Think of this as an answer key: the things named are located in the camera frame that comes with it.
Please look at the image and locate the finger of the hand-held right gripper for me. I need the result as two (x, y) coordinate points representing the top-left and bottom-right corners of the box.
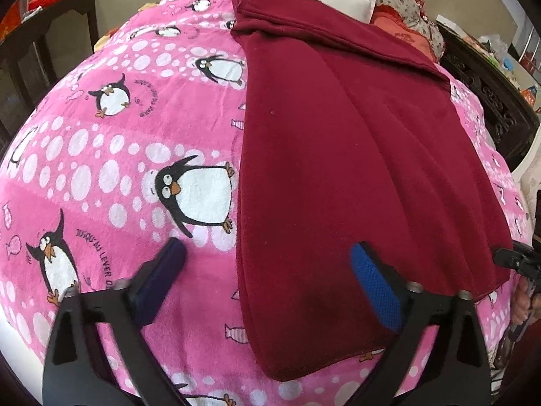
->
(492, 242), (541, 292)

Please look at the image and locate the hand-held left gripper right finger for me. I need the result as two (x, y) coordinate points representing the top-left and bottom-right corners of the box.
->
(348, 241), (492, 406)

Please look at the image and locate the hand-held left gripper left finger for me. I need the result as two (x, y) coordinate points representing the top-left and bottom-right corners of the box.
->
(42, 238), (188, 406)

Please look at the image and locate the maroon fleece garment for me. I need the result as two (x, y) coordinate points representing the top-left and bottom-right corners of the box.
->
(230, 0), (515, 383)

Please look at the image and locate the person's right hand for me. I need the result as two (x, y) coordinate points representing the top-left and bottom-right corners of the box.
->
(509, 283), (541, 339)

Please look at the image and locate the pink penguin print blanket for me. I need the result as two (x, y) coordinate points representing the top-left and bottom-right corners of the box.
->
(0, 0), (534, 406)

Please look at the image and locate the clear plastic bag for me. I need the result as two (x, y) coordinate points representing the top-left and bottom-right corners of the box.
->
(481, 34), (509, 62)

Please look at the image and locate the dark wooden chair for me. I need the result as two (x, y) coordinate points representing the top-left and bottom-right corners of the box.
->
(0, 0), (100, 146)

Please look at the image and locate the red orange embroidered pillow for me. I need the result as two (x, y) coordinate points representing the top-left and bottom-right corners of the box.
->
(371, 3), (437, 58)

